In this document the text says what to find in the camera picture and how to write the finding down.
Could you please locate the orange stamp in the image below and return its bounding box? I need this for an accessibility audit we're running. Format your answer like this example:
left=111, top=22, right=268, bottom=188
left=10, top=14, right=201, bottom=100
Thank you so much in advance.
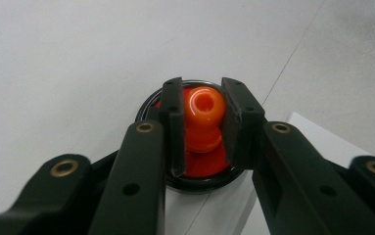
left=181, top=85, right=227, bottom=155

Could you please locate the red ink pad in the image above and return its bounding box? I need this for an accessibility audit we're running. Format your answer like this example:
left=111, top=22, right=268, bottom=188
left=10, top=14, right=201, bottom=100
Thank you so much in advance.
left=134, top=78, right=247, bottom=194

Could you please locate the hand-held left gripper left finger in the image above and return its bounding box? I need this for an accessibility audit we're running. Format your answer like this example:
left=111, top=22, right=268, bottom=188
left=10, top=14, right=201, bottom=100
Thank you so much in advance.
left=88, top=76, right=187, bottom=235

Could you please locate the white paper sheet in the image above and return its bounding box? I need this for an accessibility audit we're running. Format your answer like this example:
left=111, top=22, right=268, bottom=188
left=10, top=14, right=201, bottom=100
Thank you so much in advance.
left=188, top=112, right=373, bottom=235

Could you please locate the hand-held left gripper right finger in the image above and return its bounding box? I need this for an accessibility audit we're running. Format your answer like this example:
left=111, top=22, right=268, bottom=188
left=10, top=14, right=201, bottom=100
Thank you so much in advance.
left=220, top=76, right=375, bottom=235

